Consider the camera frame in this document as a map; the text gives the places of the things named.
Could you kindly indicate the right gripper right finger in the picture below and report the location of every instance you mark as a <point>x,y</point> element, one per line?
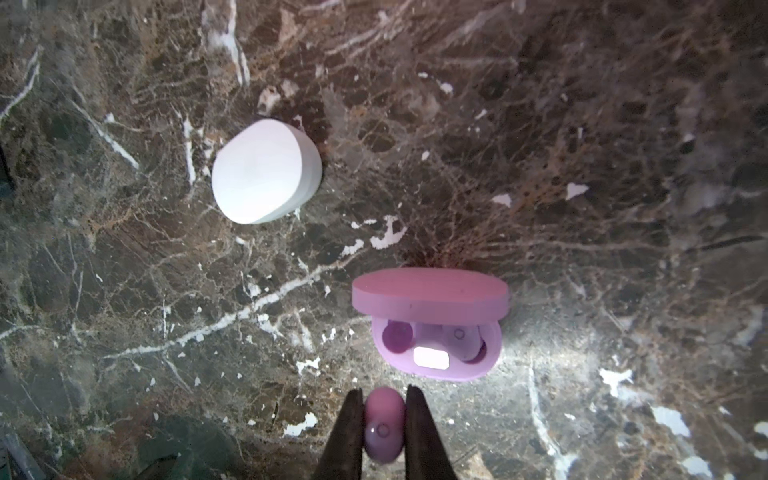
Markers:
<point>425,455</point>

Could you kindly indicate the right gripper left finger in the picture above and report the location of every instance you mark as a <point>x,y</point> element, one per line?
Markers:
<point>342,454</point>

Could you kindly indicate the white earbud charging case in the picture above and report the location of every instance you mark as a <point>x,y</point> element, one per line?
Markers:
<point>265,172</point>

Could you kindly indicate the pink earbud charging case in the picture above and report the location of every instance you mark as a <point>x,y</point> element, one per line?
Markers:
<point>409,306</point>

